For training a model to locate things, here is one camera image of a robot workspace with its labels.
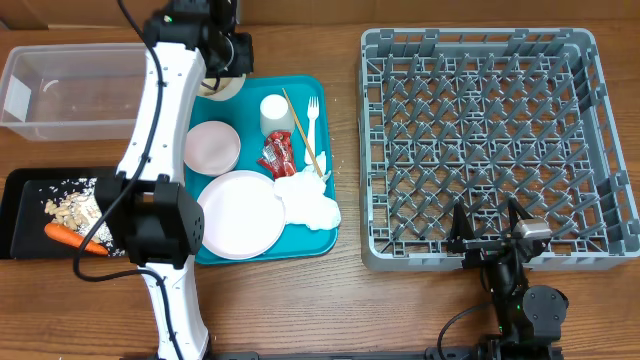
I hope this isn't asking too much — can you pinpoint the orange carrot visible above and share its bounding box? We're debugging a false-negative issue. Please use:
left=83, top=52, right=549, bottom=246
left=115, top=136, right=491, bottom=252
left=44, top=223, right=109, bottom=256

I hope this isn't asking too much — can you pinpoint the white upside-down cup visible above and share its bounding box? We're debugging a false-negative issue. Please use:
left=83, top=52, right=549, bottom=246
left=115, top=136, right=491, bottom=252
left=260, top=94, right=296, bottom=136

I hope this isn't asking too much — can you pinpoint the white bowl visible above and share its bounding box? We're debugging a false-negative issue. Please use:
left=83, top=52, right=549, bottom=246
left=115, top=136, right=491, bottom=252
left=197, top=75, right=246, bottom=101

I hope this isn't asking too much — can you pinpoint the white plastic fork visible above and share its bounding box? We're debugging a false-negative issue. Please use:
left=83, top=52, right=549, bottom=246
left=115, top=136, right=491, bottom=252
left=304, top=96, right=319, bottom=165

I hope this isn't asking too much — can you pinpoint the black waste tray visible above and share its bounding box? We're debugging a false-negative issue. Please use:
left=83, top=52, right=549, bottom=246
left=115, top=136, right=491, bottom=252
left=1, top=167, right=115, bottom=259

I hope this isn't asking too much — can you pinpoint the teal serving tray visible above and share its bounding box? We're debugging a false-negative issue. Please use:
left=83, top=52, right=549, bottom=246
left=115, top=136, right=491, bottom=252
left=190, top=75, right=339, bottom=262

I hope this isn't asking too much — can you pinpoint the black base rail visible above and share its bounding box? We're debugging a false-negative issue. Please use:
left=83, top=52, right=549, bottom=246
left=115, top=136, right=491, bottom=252
left=210, top=346, right=564, bottom=360

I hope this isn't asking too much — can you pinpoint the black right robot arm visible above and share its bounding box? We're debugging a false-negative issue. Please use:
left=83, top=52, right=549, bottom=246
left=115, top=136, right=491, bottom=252
left=436, top=198, right=569, bottom=359

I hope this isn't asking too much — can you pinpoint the crumpled white tissue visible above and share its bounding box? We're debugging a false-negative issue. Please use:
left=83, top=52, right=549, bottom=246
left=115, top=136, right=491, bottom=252
left=274, top=151, right=341, bottom=231

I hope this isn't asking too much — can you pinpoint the red snack wrapper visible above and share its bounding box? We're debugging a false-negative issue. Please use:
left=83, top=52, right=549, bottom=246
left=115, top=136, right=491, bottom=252
left=257, top=131, right=297, bottom=179

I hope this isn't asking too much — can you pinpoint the pink plate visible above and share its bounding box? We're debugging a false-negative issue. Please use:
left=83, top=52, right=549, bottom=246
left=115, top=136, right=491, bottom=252
left=198, top=170, right=286, bottom=260

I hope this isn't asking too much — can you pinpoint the grey dishwasher rack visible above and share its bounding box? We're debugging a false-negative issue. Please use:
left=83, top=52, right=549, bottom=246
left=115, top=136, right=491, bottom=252
left=358, top=28, right=639, bottom=271

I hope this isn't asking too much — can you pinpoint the food scraps pile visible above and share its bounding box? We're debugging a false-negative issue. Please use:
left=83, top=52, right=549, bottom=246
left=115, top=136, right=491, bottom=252
left=39, top=177, right=102, bottom=238

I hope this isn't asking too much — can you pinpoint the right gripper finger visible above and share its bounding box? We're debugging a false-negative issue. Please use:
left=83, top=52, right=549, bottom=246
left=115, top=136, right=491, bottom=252
left=507, top=197, right=533, bottom=230
left=449, top=202, right=475, bottom=241

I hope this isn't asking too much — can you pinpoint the clear plastic bin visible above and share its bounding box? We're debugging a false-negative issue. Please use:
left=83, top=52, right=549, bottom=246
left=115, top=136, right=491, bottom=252
left=1, top=43, right=146, bottom=141

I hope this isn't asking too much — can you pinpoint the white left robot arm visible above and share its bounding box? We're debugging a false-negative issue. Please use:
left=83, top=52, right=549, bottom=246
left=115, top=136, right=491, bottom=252
left=94, top=0, right=253, bottom=359

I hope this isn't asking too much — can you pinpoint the pink bowl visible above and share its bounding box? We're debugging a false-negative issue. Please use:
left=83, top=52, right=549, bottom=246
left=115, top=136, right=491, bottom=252
left=184, top=121, right=241, bottom=177

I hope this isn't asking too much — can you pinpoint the wooden chopstick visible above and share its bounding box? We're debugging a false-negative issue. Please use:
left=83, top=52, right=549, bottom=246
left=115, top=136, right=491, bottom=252
left=282, top=87, right=324, bottom=178

